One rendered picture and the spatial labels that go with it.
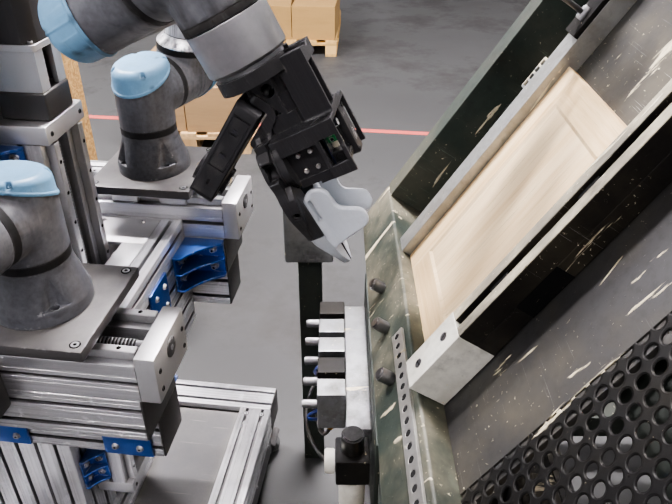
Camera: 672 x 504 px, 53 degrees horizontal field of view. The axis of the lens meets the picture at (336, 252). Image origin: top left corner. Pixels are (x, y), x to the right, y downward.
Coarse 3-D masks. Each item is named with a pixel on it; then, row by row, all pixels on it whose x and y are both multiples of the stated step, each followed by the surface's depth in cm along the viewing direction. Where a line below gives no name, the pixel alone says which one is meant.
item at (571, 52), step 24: (624, 0) 117; (600, 24) 119; (576, 48) 121; (552, 72) 124; (528, 96) 127; (504, 120) 131; (480, 144) 135; (480, 168) 134; (456, 192) 137; (432, 216) 140; (408, 240) 144
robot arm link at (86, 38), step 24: (48, 0) 58; (72, 0) 56; (96, 0) 55; (120, 0) 55; (48, 24) 59; (72, 24) 57; (96, 24) 57; (120, 24) 57; (144, 24) 57; (168, 24) 64; (72, 48) 59; (96, 48) 59; (120, 48) 61
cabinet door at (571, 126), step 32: (544, 96) 126; (576, 96) 116; (544, 128) 121; (576, 128) 111; (608, 128) 103; (512, 160) 126; (544, 160) 115; (576, 160) 107; (480, 192) 130; (512, 192) 120; (544, 192) 111; (448, 224) 136; (480, 224) 125; (512, 224) 115; (416, 256) 142; (448, 256) 130; (480, 256) 119; (416, 288) 135; (448, 288) 124
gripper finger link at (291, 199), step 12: (276, 180) 60; (276, 192) 60; (288, 192) 60; (300, 192) 62; (288, 204) 60; (300, 204) 61; (288, 216) 61; (300, 216) 61; (312, 216) 63; (300, 228) 62; (312, 228) 63; (312, 240) 64
